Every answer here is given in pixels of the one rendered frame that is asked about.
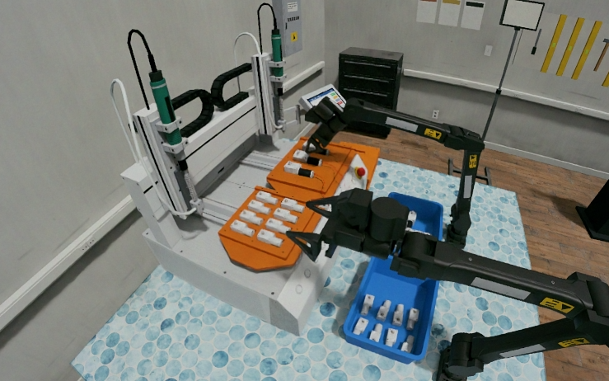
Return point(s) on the blue plastic tray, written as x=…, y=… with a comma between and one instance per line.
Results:
x=429, y=217
x=386, y=284

